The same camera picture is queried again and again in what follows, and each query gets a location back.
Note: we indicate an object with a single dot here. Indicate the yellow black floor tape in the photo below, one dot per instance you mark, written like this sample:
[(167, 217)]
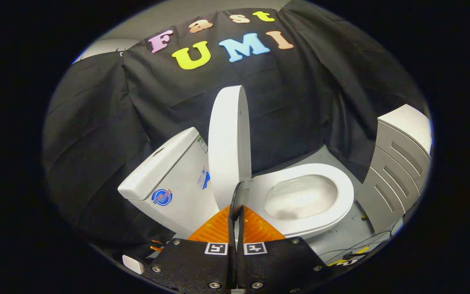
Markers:
[(347, 259)]

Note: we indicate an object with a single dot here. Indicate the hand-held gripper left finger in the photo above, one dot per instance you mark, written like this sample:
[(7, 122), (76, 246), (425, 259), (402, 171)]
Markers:
[(202, 265)]

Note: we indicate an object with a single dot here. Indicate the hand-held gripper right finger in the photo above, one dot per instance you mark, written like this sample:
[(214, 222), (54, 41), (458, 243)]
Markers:
[(271, 265)]

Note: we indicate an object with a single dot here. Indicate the small white device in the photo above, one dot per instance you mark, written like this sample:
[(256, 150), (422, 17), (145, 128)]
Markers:
[(133, 264)]

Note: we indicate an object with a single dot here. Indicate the white grey cabinet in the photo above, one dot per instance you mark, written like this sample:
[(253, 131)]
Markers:
[(398, 171)]

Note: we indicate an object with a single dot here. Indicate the black backdrop cloth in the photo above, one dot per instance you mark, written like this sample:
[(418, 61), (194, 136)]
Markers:
[(300, 102)]

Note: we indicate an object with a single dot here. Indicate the white toilet seat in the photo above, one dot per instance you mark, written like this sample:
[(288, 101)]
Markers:
[(343, 192)]

